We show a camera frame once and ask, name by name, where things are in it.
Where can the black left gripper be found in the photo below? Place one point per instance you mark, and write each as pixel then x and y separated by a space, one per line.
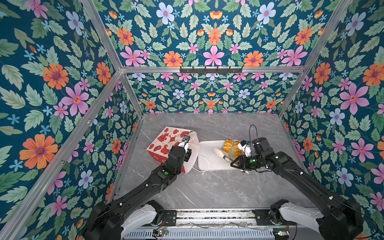
pixel 188 155

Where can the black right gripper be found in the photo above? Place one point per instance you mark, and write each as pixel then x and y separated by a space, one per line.
pixel 242 163

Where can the long yellow fake bread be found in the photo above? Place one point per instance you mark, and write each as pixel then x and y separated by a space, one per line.
pixel 236 150

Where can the golden croissant fake bread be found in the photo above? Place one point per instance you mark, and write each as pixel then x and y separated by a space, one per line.
pixel 228 146

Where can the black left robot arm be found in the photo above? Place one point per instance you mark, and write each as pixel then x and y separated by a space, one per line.
pixel 115 220

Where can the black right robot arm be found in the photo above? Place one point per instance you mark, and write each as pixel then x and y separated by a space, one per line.
pixel 335 217

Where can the white plastic tray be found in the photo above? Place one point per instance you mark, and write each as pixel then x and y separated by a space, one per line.
pixel 209 161

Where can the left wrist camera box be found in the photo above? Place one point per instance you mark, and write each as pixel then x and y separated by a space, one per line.
pixel 185 142

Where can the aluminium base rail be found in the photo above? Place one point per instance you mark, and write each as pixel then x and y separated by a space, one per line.
pixel 214 217

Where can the black hook rail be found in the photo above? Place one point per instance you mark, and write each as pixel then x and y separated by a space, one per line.
pixel 211 70

